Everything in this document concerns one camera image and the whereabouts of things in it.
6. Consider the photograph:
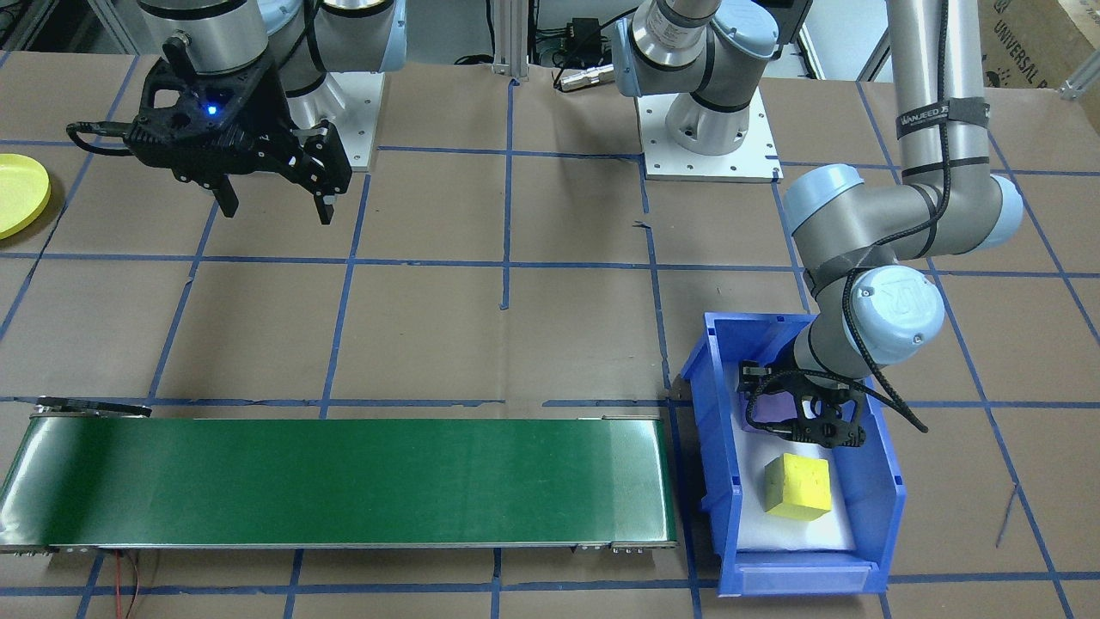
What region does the purple foam block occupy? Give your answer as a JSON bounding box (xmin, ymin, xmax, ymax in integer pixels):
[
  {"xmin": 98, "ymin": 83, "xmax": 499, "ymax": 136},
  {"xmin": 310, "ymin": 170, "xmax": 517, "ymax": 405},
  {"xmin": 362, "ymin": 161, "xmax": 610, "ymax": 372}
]
[{"xmin": 760, "ymin": 387, "xmax": 804, "ymax": 424}]

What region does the yellow foam block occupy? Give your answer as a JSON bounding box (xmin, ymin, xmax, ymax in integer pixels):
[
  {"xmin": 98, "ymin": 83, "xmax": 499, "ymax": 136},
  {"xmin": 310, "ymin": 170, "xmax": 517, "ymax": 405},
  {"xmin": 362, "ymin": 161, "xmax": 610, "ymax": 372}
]
[{"xmin": 764, "ymin": 454, "xmax": 832, "ymax": 522}]

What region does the yellow plate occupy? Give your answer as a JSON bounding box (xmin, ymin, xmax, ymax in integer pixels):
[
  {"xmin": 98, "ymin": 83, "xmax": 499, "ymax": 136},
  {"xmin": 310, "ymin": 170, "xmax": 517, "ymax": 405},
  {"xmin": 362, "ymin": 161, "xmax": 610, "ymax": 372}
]
[{"xmin": 0, "ymin": 154, "xmax": 51, "ymax": 240}]

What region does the white foam pad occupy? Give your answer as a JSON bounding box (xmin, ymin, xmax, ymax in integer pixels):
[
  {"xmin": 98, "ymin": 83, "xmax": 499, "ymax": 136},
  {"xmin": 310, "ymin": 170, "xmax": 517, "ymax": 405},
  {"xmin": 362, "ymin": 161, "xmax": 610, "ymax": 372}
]
[{"xmin": 720, "ymin": 361, "xmax": 858, "ymax": 553}]

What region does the blue plastic storage bin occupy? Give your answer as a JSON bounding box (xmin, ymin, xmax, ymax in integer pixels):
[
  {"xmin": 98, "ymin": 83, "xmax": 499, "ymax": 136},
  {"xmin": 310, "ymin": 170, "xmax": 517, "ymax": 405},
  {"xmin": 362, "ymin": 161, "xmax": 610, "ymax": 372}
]
[{"xmin": 679, "ymin": 311, "xmax": 908, "ymax": 597}]

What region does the green conveyor belt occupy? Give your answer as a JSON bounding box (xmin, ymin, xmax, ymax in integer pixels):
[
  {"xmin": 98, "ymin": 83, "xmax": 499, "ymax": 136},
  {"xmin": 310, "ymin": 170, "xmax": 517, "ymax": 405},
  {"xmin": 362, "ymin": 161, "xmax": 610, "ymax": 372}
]
[{"xmin": 0, "ymin": 397, "xmax": 680, "ymax": 555}]

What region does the black power adapter box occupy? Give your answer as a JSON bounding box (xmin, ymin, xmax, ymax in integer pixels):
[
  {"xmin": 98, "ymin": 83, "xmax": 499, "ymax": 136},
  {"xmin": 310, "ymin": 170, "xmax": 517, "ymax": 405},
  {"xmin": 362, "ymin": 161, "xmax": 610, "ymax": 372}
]
[{"xmin": 563, "ymin": 17, "xmax": 602, "ymax": 54}]

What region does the brown cardboard box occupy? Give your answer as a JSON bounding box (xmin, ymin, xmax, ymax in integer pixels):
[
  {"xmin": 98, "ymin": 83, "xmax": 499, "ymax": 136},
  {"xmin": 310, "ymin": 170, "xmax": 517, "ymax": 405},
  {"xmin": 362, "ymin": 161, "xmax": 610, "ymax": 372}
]
[{"xmin": 980, "ymin": 0, "xmax": 1100, "ymax": 95}]

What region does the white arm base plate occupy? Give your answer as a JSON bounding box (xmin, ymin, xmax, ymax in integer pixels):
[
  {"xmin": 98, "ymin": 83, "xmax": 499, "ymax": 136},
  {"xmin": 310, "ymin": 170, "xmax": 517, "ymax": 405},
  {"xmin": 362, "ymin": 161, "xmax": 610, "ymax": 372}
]
[
  {"xmin": 636, "ymin": 86, "xmax": 783, "ymax": 183},
  {"xmin": 288, "ymin": 71, "xmax": 385, "ymax": 170}
]

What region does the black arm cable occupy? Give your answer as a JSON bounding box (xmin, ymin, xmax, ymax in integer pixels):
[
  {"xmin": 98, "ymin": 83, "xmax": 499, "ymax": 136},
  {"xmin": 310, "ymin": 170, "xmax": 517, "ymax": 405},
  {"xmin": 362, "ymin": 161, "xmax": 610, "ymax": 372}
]
[
  {"xmin": 838, "ymin": 0, "xmax": 989, "ymax": 433},
  {"xmin": 67, "ymin": 0, "xmax": 329, "ymax": 157}
]

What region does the silver cable connector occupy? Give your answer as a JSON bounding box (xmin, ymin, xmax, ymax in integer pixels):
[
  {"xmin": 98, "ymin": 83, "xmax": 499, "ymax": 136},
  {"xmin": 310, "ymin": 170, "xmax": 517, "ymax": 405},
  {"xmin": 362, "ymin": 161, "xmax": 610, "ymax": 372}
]
[{"xmin": 554, "ymin": 67, "xmax": 618, "ymax": 92}]

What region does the black velcro cable strap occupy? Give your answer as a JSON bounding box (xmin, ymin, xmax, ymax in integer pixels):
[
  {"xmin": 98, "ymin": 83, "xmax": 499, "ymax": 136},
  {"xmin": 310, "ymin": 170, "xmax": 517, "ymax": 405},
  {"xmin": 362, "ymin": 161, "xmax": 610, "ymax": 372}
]
[{"xmin": 895, "ymin": 99, "xmax": 991, "ymax": 140}]

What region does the red conveyor wire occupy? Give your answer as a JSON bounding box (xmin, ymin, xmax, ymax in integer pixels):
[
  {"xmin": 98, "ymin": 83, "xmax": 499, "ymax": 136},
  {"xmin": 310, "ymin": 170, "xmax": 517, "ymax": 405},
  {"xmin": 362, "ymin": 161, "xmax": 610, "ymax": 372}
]
[{"xmin": 116, "ymin": 550, "xmax": 143, "ymax": 619}]

